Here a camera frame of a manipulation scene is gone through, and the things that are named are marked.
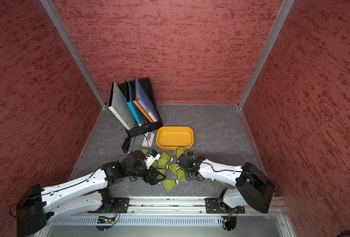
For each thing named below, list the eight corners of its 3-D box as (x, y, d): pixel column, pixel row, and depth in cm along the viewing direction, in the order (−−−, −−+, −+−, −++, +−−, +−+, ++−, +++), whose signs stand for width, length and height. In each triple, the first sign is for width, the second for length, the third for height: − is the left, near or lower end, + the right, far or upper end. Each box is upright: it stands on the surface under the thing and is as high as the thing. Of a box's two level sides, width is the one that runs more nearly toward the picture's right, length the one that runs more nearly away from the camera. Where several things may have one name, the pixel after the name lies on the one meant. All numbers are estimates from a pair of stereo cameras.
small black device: (122, 152, 95) (120, 149, 92) (126, 139, 101) (125, 136, 99) (127, 152, 95) (126, 150, 92) (131, 139, 101) (130, 137, 98)
